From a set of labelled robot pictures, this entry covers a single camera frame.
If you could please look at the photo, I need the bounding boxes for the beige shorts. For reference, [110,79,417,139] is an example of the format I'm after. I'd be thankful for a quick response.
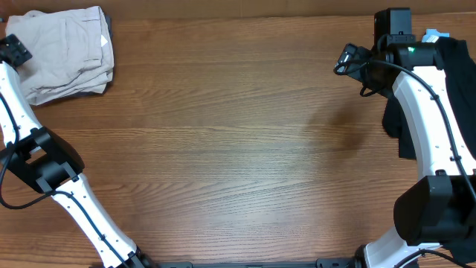
[6,6,102,106]

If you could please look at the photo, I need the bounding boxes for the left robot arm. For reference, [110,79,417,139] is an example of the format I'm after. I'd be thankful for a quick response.
[1,34,155,267]

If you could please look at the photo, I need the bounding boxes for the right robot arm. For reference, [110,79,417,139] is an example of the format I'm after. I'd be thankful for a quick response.
[318,7,475,267]

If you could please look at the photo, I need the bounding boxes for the light blue tag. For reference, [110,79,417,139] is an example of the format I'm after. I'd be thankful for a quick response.
[422,28,450,43]

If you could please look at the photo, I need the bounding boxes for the folded grey shorts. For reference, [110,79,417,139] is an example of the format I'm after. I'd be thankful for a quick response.
[73,9,115,97]

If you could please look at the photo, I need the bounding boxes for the black garment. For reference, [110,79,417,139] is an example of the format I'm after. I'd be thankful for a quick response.
[364,37,475,267]

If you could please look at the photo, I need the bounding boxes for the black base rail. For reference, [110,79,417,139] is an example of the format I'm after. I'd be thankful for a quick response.
[156,258,362,268]

